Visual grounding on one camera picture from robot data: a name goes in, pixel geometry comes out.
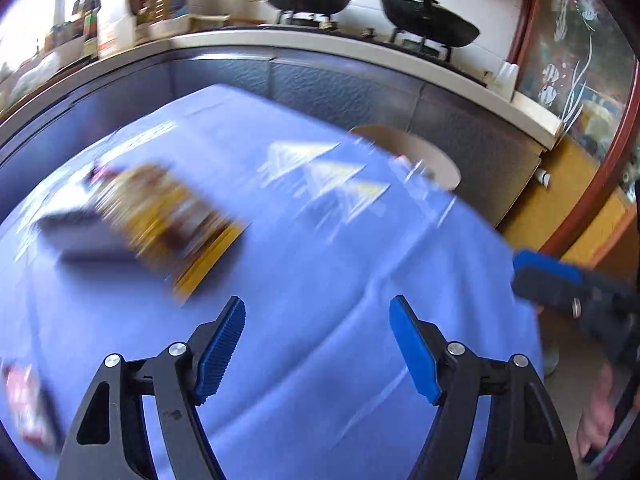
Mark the round wooden stool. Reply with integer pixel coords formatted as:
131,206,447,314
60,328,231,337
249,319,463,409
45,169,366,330
350,125,462,192

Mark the yellow snack packet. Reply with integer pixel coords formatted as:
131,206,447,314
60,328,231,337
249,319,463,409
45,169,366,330
95,162,251,306

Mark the black wok with handle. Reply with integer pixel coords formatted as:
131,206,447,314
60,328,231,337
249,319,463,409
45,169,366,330
380,0,481,48

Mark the etched glass door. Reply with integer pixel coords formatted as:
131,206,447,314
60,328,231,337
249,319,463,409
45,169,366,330
510,0,640,261

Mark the smartphone with pink case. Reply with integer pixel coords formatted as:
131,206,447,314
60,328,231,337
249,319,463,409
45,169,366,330
2,364,58,453

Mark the grey kitchen cabinet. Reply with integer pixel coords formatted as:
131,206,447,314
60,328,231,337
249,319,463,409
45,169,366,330
0,30,561,231

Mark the dark packet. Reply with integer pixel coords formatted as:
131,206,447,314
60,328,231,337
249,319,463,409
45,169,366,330
37,207,136,263

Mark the stack of white cups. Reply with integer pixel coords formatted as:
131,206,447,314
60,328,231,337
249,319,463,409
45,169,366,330
494,61,518,102

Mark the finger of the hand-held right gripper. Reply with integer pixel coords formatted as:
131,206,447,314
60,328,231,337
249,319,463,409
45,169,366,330
511,249,601,318

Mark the blue printed tablecloth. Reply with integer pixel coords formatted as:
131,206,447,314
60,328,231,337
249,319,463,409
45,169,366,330
0,82,546,480

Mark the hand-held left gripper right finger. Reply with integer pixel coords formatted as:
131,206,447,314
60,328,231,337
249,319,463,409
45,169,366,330
390,295,578,480

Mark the gas stove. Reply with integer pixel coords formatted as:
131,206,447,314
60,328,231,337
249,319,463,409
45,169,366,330
270,7,488,86

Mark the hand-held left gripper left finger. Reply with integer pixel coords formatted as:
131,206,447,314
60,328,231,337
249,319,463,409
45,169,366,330
55,296,246,480

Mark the person's right hand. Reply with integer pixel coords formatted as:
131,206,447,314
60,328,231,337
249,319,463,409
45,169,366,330
576,360,623,461

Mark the white plastic jug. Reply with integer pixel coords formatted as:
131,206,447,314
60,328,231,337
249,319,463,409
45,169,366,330
97,0,138,58

